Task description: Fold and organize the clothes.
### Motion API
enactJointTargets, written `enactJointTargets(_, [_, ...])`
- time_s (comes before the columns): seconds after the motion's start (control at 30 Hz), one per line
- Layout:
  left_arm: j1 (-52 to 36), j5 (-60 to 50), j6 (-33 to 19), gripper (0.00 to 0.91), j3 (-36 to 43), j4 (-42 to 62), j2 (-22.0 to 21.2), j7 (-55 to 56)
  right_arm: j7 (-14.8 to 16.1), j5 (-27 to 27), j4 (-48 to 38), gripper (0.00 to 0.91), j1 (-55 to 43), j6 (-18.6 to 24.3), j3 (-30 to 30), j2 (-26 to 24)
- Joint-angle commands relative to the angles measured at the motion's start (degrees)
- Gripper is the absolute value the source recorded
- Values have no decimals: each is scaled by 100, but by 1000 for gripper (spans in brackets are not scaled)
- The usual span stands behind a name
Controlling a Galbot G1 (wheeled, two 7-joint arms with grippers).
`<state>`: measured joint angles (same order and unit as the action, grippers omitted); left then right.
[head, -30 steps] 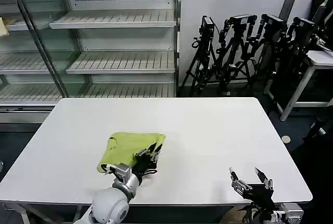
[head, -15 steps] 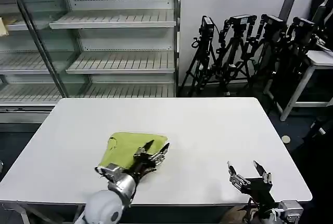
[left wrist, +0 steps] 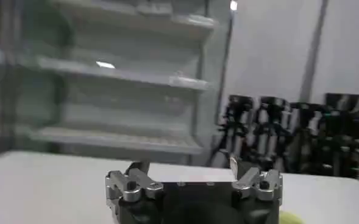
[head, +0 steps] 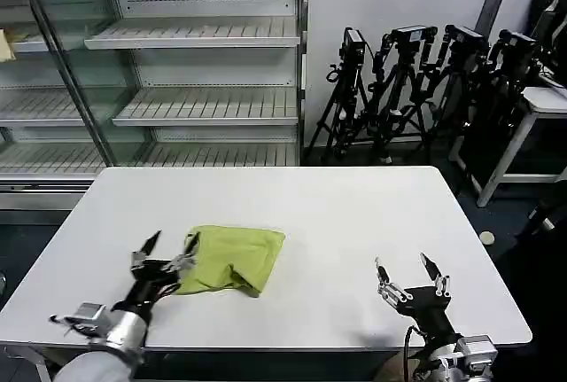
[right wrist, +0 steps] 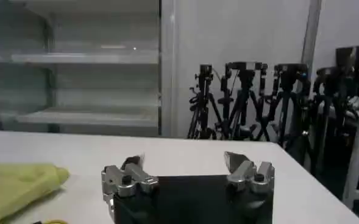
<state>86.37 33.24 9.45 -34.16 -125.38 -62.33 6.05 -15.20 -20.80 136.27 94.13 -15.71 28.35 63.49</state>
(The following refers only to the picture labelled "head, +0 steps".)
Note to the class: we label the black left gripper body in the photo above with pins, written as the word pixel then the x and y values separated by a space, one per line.
pixel 150 282

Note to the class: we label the yellow-green shirt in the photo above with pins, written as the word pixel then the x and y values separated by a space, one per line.
pixel 235 258

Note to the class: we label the small round white disc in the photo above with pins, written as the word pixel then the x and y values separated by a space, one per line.
pixel 487 238

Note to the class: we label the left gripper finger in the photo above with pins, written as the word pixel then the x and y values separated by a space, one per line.
pixel 186 255
pixel 148 247

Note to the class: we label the white empty shelf unit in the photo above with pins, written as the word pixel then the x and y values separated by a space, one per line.
pixel 208 67

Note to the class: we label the black tripod with camera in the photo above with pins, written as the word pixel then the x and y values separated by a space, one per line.
pixel 509 89
pixel 350 85
pixel 401 89
pixel 460 76

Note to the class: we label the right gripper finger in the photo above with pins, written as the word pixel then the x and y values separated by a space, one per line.
pixel 436 273
pixel 390 286

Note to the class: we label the beige packet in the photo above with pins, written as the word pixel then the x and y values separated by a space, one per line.
pixel 5 47

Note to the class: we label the black computer monitor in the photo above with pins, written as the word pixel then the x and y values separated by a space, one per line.
pixel 551 32

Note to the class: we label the glass-door shelf cabinet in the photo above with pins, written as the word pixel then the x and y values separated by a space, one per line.
pixel 48 103

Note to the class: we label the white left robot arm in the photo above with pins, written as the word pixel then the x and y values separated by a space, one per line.
pixel 113 342

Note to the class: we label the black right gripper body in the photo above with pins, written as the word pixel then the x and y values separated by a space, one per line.
pixel 429 311

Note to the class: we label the white desk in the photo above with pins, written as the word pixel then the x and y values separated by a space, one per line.
pixel 547 98

